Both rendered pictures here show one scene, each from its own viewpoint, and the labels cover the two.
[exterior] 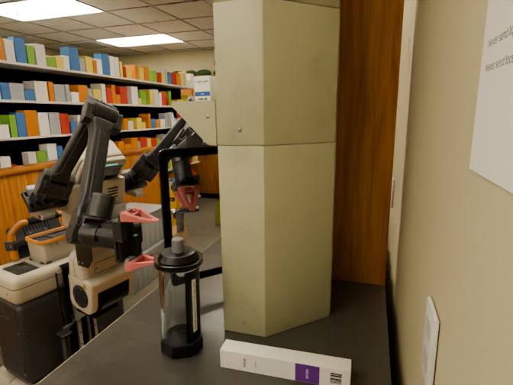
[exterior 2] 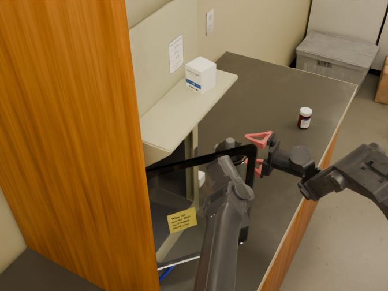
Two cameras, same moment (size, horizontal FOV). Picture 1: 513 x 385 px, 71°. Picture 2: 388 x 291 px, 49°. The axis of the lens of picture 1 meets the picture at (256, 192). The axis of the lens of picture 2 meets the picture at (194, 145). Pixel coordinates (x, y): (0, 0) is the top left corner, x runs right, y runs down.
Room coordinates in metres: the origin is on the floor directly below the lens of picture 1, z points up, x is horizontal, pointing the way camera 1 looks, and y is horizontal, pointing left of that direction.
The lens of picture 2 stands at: (1.75, 0.27, 2.06)
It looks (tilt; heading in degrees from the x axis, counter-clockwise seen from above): 41 degrees down; 192
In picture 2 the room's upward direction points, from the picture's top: 1 degrees counter-clockwise
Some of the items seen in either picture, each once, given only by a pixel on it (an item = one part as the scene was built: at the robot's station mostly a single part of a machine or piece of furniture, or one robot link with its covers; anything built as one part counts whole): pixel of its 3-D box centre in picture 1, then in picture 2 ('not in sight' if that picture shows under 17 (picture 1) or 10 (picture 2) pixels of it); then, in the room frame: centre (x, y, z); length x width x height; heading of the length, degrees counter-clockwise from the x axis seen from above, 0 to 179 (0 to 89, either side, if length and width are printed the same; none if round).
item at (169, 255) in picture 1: (178, 252); (230, 148); (0.76, 0.18, 1.18); 0.09 x 0.09 x 0.07
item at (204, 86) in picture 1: (208, 89); (200, 75); (0.93, 0.12, 1.54); 0.05 x 0.05 x 0.06; 57
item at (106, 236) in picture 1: (116, 237); (280, 160); (0.81, 0.33, 1.20); 0.07 x 0.07 x 0.10; 72
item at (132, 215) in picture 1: (140, 224); (258, 144); (0.79, 0.27, 1.23); 0.09 x 0.07 x 0.07; 72
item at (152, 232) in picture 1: (130, 228); not in sight; (3.07, 1.12, 0.49); 0.60 x 0.42 x 0.33; 162
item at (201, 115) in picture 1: (221, 121); (186, 119); (0.99, 0.09, 1.46); 0.32 x 0.11 x 0.10; 162
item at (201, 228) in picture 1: (212, 212); (199, 212); (1.04, 0.13, 1.19); 0.30 x 0.01 x 0.40; 121
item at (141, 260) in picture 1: (143, 253); (257, 160); (0.79, 0.27, 1.16); 0.09 x 0.07 x 0.07; 72
